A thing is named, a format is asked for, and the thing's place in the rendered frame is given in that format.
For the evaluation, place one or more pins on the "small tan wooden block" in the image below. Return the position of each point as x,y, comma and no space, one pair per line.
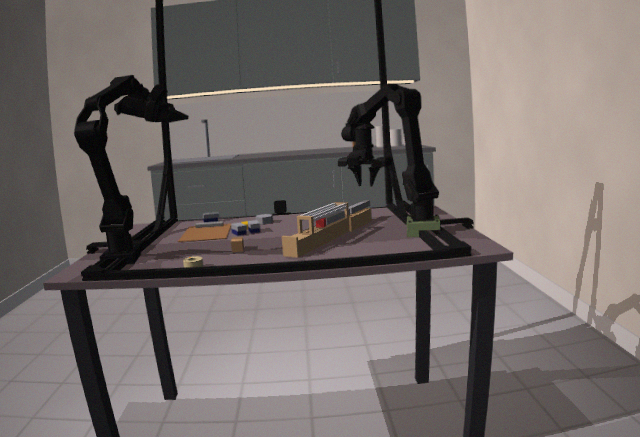
237,245

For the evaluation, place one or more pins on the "brown clipboard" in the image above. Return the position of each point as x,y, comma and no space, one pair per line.
206,231

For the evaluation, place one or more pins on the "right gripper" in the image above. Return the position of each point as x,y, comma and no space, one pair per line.
160,111

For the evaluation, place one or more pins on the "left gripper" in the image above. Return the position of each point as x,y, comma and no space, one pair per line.
375,163

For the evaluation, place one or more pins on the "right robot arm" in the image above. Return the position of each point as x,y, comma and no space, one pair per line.
90,136

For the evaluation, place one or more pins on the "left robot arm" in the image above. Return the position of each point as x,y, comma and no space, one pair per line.
416,178

